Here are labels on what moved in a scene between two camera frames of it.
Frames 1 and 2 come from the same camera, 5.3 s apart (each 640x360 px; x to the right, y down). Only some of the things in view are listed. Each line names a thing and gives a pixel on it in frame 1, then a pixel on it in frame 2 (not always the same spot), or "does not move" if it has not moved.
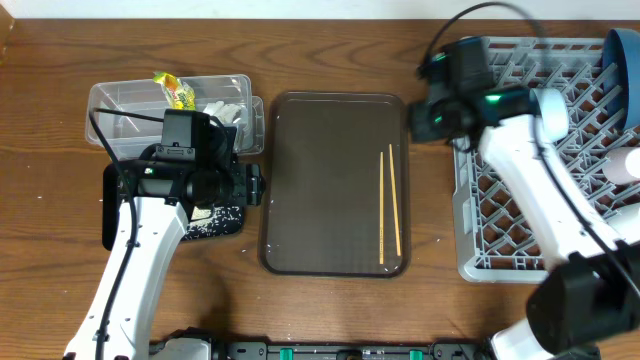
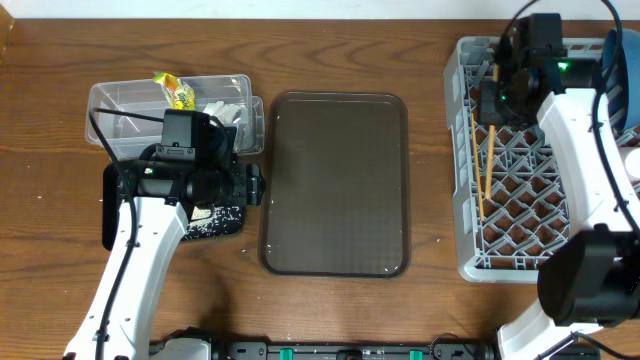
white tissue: [224, 112] does not move
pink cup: [622, 165] does not move
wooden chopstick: [395, 212] → [491, 142]
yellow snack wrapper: [180, 96] does not move
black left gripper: [249, 184] does not move
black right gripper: [419, 131] → [488, 114]
